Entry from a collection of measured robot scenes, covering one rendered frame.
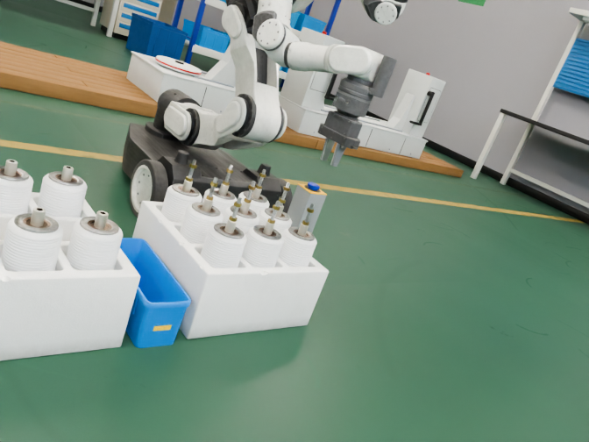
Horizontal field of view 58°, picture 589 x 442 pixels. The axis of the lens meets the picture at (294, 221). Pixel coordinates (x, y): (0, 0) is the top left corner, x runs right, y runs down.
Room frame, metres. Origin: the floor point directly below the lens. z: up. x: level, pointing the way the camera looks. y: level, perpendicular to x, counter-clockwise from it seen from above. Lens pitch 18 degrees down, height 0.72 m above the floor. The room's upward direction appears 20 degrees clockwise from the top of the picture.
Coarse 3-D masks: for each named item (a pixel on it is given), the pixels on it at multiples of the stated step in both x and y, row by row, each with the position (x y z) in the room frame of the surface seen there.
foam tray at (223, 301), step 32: (160, 224) 1.26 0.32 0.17; (160, 256) 1.23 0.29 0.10; (192, 256) 1.14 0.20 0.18; (192, 288) 1.11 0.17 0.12; (224, 288) 1.12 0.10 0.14; (256, 288) 1.19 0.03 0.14; (288, 288) 1.26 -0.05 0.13; (320, 288) 1.34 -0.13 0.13; (192, 320) 1.08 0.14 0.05; (224, 320) 1.14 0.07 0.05; (256, 320) 1.21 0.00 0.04; (288, 320) 1.29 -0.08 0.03
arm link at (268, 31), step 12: (264, 0) 1.48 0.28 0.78; (276, 0) 1.47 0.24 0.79; (288, 0) 1.50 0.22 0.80; (264, 12) 1.45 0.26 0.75; (276, 12) 1.46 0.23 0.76; (288, 12) 1.49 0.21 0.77; (264, 24) 1.43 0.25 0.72; (276, 24) 1.41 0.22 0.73; (288, 24) 1.49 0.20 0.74; (264, 36) 1.41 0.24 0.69; (276, 36) 1.40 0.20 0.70; (264, 48) 1.41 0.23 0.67; (276, 48) 1.41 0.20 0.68
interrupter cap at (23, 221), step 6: (18, 216) 0.88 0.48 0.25; (24, 216) 0.89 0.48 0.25; (30, 216) 0.90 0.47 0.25; (18, 222) 0.86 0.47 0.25; (24, 222) 0.87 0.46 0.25; (30, 222) 0.88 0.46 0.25; (48, 222) 0.90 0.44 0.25; (54, 222) 0.91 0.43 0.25; (24, 228) 0.85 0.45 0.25; (30, 228) 0.86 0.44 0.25; (36, 228) 0.86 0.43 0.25; (42, 228) 0.87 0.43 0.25; (48, 228) 0.88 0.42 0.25; (54, 228) 0.89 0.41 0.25
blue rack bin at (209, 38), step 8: (184, 24) 6.50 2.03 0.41; (192, 24) 6.35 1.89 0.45; (200, 32) 6.20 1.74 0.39; (208, 32) 6.22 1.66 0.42; (216, 32) 6.28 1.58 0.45; (200, 40) 6.18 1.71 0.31; (208, 40) 6.24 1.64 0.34; (216, 40) 6.31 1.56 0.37; (224, 40) 6.38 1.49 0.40; (208, 48) 6.27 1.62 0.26; (216, 48) 6.34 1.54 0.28; (224, 48) 6.41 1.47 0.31
